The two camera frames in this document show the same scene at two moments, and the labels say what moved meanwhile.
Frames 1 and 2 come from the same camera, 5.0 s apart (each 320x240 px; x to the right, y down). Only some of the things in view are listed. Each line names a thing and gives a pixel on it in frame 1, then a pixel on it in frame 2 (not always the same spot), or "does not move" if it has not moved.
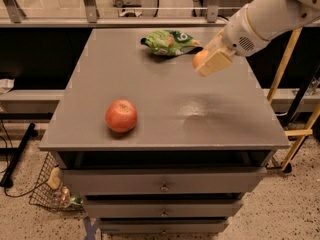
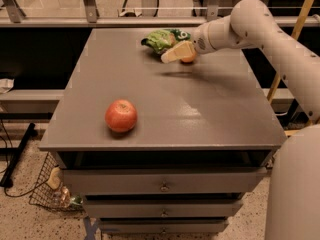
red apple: x=121 y=115 does not move
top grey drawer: x=134 y=181 does not move
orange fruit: x=199 y=57 to x=189 y=59
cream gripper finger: x=217 y=61 to x=183 y=50
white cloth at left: x=6 y=84 does not move
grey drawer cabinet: x=152 y=145 does not move
